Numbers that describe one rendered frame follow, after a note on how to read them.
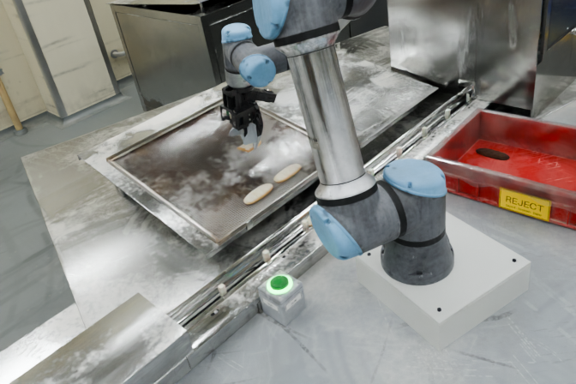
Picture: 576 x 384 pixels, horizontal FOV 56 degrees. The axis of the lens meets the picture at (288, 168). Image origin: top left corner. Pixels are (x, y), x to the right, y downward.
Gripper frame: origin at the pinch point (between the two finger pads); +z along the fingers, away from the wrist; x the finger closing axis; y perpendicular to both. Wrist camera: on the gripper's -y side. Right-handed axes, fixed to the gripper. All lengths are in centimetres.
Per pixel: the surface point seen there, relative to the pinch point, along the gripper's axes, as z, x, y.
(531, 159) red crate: 4, 60, -52
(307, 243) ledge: 4.9, 36.2, 15.2
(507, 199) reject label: 0, 65, -26
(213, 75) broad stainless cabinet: 61, -131, -84
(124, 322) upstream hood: 1, 27, 59
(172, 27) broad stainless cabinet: 41, -165, -83
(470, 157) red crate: 7, 46, -44
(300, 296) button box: 3, 47, 29
